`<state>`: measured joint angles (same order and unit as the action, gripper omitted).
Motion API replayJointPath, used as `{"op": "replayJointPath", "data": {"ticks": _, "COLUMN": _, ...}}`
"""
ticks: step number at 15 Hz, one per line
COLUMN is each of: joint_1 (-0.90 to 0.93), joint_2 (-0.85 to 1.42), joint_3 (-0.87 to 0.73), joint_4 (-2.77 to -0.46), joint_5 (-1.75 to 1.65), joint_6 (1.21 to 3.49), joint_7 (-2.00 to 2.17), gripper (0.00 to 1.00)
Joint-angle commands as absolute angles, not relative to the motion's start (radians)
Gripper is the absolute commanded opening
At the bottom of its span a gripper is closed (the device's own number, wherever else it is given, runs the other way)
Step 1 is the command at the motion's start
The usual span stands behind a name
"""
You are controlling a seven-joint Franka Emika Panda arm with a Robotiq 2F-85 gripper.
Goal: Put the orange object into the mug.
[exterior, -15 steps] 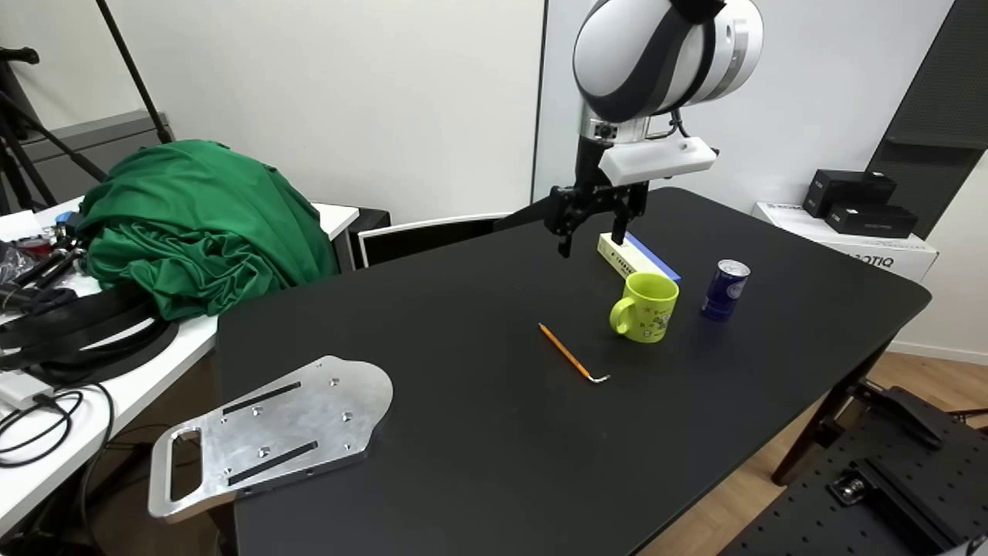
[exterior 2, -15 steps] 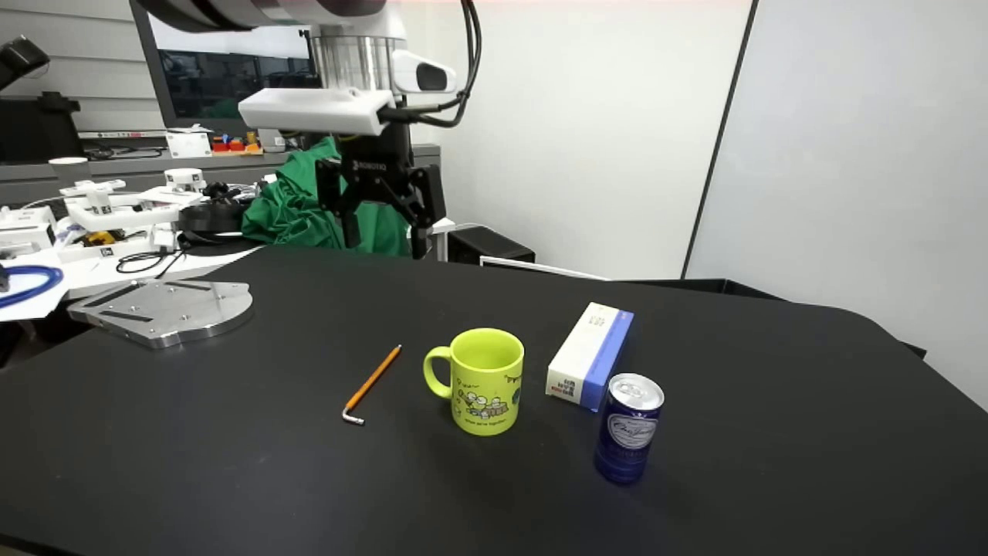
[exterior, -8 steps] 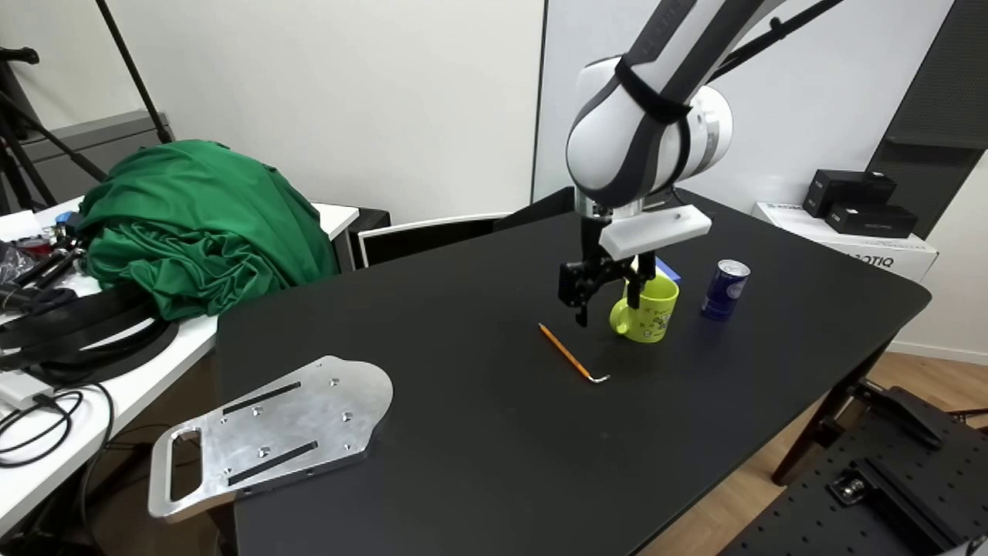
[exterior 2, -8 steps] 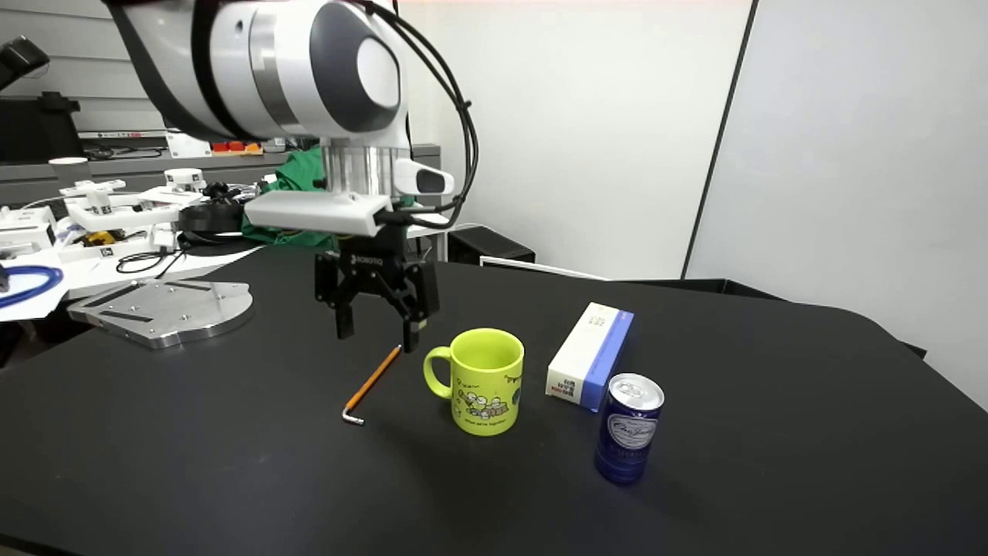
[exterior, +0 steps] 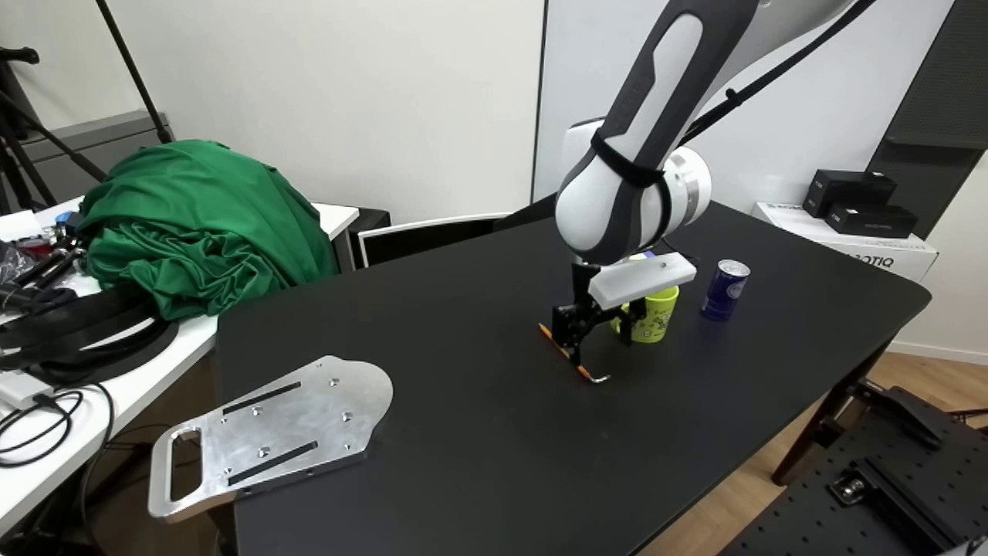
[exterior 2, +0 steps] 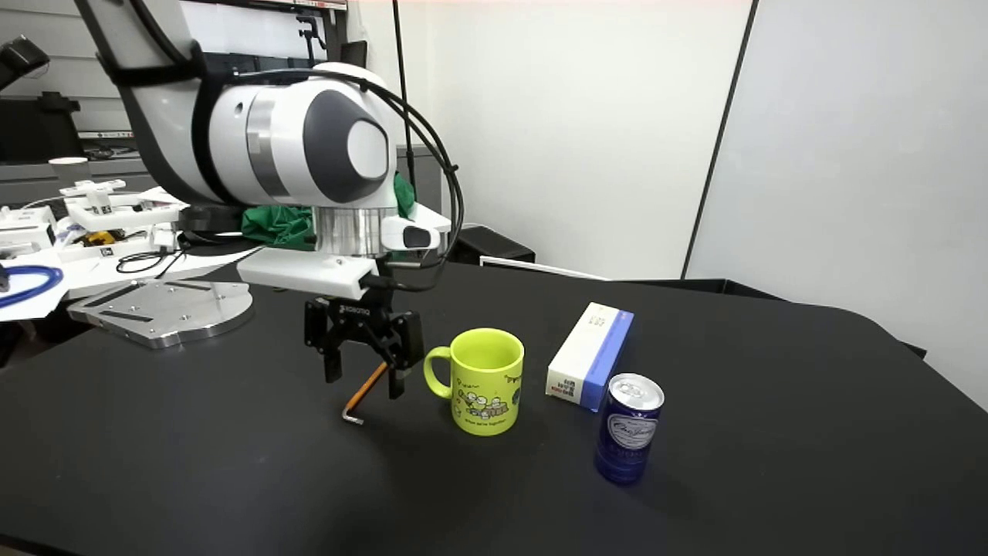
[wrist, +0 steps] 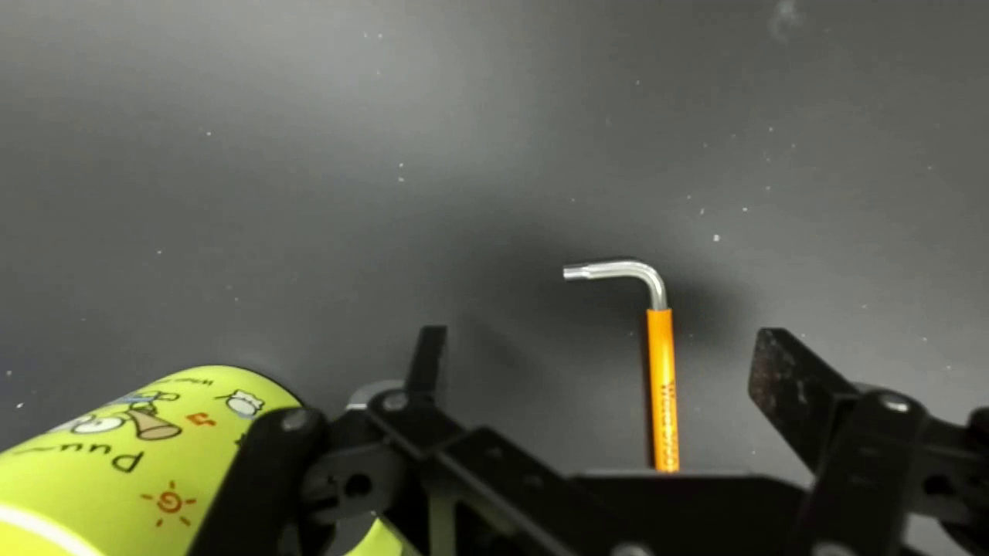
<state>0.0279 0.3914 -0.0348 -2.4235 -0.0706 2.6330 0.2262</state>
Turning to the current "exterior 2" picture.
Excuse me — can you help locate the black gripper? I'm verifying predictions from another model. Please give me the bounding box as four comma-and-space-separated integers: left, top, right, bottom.
300, 289, 427, 400

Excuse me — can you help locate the orange handled hex key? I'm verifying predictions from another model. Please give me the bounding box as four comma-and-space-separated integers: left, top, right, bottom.
340, 361, 392, 426

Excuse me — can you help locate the yellow green mug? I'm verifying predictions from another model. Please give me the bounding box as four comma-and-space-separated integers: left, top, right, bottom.
421, 323, 528, 437

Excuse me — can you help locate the green cloth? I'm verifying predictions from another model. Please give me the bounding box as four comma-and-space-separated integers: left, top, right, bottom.
237, 200, 317, 254

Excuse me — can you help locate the black box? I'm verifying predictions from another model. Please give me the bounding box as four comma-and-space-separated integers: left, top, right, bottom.
447, 222, 540, 268

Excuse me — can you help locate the round grey metal plate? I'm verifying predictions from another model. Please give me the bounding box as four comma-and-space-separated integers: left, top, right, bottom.
65, 275, 256, 353

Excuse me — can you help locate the white and blue box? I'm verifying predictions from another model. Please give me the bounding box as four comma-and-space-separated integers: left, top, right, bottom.
543, 300, 640, 417

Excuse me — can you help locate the black bar on plate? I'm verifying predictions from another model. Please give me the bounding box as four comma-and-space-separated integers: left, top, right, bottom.
79, 281, 144, 313

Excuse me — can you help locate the blue drink can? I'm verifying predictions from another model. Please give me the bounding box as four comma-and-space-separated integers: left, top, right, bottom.
593, 371, 668, 488

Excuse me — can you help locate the white plastic parts pile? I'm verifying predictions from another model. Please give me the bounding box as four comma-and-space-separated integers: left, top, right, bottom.
0, 177, 196, 302

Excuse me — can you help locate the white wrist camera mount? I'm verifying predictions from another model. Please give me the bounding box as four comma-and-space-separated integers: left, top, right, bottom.
237, 243, 382, 304

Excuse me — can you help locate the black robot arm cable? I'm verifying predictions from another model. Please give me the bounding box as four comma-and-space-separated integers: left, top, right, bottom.
336, 66, 469, 275

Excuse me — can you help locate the blue cable loop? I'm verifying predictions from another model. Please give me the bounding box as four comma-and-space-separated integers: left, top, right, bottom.
0, 262, 69, 316

